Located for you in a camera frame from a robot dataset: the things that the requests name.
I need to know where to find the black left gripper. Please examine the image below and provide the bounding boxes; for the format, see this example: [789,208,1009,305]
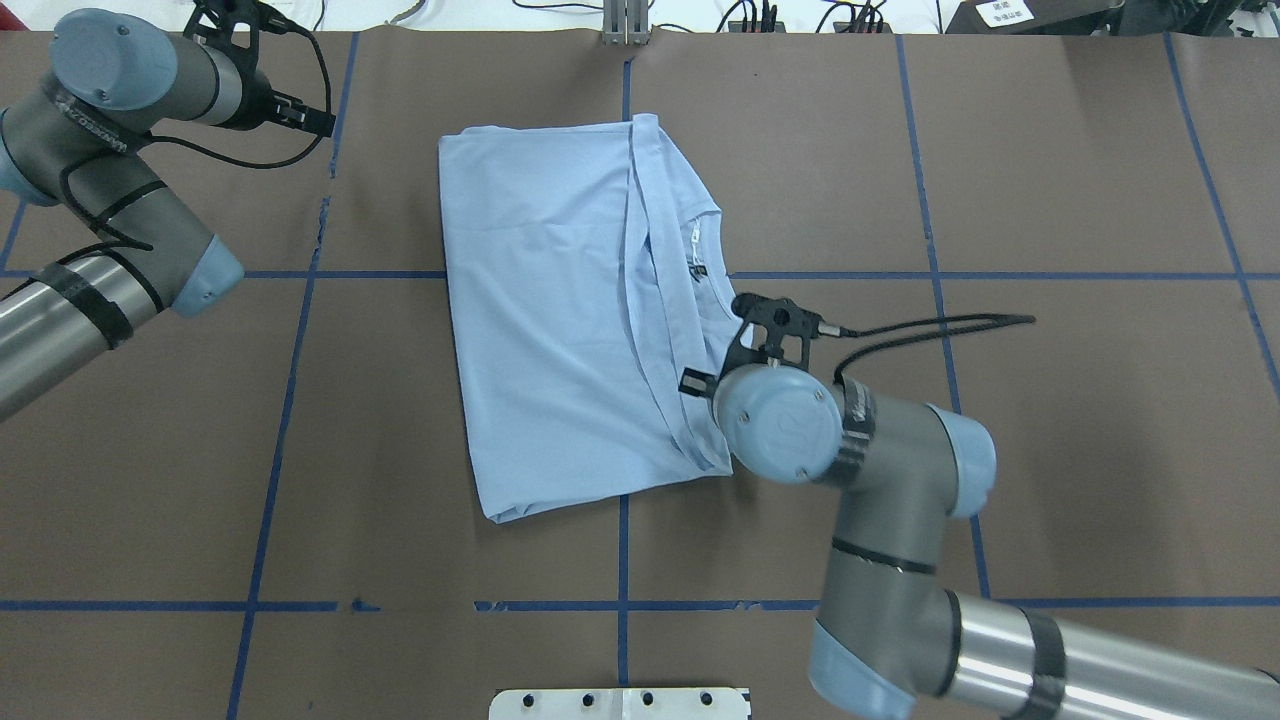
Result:
[186,1,337,138]

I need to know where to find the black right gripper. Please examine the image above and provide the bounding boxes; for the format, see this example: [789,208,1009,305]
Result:
[680,292,826,397]

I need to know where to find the light blue t-shirt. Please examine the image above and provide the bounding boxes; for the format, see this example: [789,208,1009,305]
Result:
[438,113,740,524]

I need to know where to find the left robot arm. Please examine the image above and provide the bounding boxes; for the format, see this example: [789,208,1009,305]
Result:
[1,1,337,419]

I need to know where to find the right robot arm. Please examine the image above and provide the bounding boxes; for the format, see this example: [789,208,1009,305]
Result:
[680,293,1279,719]

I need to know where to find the black usb hub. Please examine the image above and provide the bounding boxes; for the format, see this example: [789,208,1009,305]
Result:
[714,1,786,35]

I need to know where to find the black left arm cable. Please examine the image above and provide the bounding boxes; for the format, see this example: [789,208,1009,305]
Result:
[60,20,335,251]

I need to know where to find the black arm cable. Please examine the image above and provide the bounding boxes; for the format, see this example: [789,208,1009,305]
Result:
[60,20,335,251]
[820,314,1037,386]

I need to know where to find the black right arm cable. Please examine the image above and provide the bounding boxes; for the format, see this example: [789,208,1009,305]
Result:
[820,314,1037,386]

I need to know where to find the aluminium frame post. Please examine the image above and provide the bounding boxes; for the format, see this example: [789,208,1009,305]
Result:
[599,0,652,47]

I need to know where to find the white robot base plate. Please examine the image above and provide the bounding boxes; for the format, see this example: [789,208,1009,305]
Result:
[488,685,753,719]

